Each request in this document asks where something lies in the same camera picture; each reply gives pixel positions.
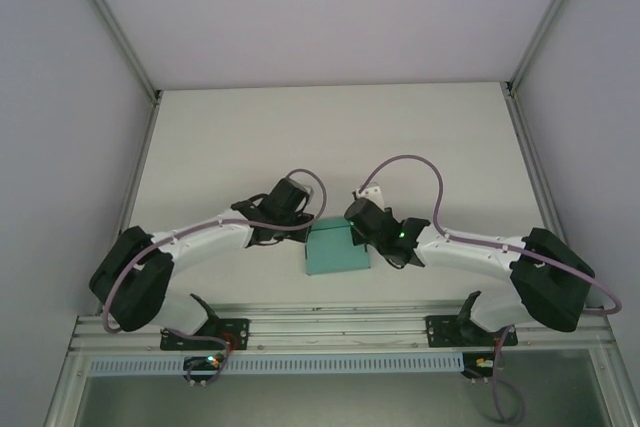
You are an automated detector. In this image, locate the aluminium frame post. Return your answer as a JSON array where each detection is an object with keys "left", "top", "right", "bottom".
[
  {"left": 60, "top": 0, "right": 164, "bottom": 104},
  {"left": 504, "top": 0, "right": 600, "bottom": 97}
]

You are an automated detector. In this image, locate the aluminium mounting rail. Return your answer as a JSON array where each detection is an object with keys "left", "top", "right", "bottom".
[{"left": 69, "top": 300, "right": 617, "bottom": 354}]

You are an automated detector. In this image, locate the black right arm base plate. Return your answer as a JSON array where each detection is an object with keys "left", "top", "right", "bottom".
[{"left": 424, "top": 314, "right": 519, "bottom": 349}]

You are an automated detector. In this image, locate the light blue slotted cable duct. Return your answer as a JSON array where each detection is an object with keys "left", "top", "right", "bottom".
[{"left": 88, "top": 352, "right": 464, "bottom": 377}]

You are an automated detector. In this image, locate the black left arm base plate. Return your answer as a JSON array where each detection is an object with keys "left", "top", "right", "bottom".
[{"left": 159, "top": 317, "right": 251, "bottom": 352}]

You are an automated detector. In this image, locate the teal paper box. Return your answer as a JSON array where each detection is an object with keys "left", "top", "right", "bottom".
[{"left": 304, "top": 215, "right": 372, "bottom": 277}]

